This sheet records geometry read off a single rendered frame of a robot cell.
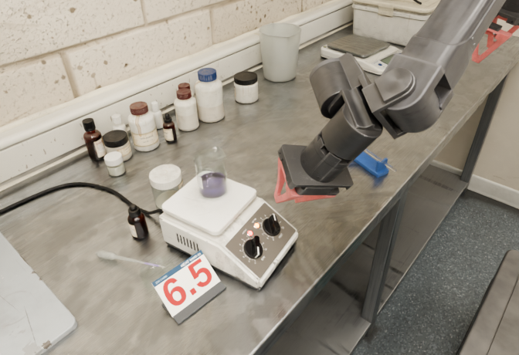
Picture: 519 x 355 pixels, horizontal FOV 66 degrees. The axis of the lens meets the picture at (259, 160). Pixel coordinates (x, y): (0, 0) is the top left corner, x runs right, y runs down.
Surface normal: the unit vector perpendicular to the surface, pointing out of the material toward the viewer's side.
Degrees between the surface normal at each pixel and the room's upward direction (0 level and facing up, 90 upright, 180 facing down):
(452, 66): 89
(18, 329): 0
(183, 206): 0
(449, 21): 37
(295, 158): 31
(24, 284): 0
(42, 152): 90
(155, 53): 90
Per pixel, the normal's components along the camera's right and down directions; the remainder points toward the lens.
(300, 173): 0.41, -0.55
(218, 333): -0.02, -0.81
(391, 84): -0.57, -0.33
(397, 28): -0.66, 0.50
